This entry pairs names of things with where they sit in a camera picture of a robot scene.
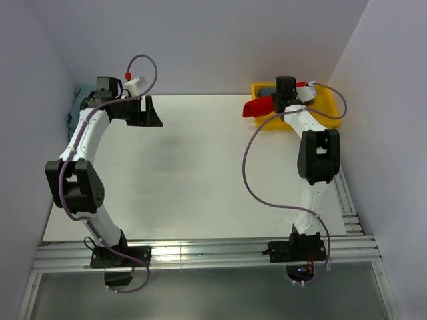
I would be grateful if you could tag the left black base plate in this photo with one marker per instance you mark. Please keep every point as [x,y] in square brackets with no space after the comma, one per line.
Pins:
[102,258]

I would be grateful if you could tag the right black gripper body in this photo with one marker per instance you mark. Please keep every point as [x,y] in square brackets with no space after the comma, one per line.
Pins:
[294,90]

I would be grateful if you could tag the aluminium front rail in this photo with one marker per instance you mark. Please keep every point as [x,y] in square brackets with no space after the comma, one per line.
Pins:
[73,257]

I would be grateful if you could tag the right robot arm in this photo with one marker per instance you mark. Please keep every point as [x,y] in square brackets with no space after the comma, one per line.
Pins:
[317,163]

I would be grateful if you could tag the light blue t shirt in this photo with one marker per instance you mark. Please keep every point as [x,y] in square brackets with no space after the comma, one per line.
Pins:
[80,94]

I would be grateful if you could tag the yellow plastic tray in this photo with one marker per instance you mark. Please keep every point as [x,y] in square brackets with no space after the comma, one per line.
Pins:
[323,102]

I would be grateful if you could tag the red t shirt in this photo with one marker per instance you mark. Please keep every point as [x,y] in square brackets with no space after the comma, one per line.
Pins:
[258,107]

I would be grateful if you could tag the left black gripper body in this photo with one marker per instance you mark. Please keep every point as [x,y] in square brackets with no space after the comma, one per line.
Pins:
[131,112]

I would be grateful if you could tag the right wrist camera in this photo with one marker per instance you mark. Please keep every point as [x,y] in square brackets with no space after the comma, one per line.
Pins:
[306,91]

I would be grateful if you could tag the rolled dark grey t shirt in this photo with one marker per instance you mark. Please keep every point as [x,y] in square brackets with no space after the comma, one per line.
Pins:
[265,91]

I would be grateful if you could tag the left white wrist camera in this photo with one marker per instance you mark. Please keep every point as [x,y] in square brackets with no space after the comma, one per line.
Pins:
[134,86]

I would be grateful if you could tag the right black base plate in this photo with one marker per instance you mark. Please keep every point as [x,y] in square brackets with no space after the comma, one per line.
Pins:
[283,252]

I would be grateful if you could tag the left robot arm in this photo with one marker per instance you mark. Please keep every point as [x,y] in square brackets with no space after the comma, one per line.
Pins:
[74,183]

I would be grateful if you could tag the aluminium side rail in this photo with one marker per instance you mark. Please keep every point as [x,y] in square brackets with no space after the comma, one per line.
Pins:
[349,215]

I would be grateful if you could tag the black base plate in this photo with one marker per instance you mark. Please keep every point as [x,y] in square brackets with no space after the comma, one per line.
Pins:
[102,258]
[283,252]

